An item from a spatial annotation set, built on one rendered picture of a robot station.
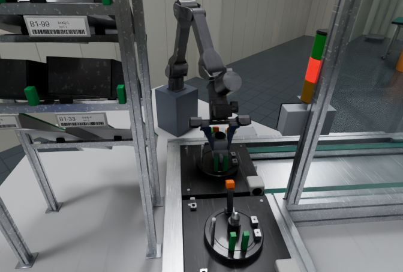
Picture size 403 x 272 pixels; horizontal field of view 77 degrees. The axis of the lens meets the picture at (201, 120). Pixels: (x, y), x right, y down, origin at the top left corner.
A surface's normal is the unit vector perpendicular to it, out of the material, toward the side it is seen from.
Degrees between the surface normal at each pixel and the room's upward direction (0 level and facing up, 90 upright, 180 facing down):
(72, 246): 0
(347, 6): 90
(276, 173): 0
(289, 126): 90
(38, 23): 90
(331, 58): 90
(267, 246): 0
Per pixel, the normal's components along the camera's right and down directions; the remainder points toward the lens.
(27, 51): 0.75, 0.35
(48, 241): 0.02, -0.86
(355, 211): 0.09, 0.51
